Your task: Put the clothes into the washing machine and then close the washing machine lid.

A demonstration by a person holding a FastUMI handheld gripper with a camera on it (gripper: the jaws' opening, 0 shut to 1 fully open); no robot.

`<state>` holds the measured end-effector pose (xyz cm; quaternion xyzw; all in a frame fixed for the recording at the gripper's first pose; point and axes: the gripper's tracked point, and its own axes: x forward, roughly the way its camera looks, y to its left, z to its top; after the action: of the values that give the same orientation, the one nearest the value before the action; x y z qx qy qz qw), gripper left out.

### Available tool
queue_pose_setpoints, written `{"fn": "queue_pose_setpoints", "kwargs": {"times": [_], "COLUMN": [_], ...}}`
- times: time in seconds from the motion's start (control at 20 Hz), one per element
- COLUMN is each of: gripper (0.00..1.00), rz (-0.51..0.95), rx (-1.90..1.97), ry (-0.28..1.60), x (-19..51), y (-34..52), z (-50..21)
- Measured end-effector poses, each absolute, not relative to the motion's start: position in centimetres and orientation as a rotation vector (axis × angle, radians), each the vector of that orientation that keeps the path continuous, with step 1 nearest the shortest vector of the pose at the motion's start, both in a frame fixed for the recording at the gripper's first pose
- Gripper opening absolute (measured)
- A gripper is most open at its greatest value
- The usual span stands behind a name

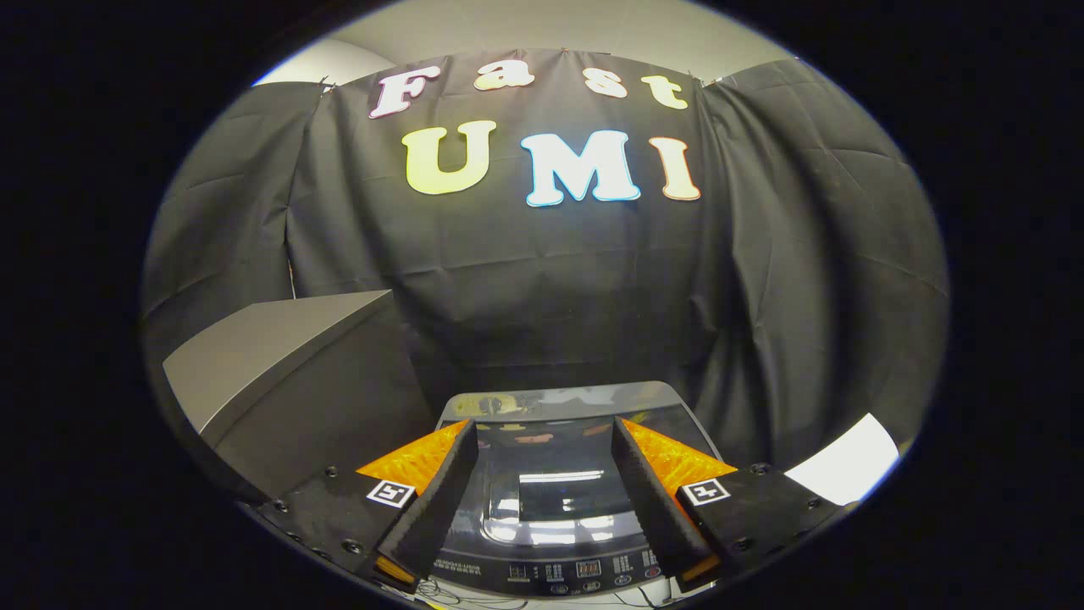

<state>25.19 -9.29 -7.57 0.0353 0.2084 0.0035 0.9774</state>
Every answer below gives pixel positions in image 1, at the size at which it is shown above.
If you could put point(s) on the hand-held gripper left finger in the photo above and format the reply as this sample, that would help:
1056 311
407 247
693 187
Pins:
436 500

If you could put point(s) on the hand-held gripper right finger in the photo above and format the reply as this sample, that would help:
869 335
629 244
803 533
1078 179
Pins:
656 500

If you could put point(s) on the grey washing machine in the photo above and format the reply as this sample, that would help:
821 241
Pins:
525 578

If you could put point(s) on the white sheet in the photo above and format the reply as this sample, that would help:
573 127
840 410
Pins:
847 462

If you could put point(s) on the black backdrop cloth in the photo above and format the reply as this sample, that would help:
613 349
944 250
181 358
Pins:
525 280

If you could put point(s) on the grey cabinet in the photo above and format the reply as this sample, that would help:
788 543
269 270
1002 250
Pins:
254 347

